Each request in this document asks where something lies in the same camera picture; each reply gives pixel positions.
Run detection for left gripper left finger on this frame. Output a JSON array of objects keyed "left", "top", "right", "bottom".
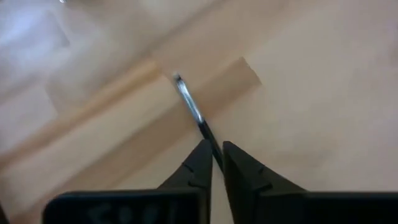
[{"left": 157, "top": 139, "right": 214, "bottom": 224}]

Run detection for long-ferrule thin makeup brush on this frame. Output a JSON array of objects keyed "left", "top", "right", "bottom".
[{"left": 172, "top": 73, "right": 224, "bottom": 174}]

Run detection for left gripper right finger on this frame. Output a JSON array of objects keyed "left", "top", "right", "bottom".
[{"left": 223, "top": 141, "right": 307, "bottom": 224}]

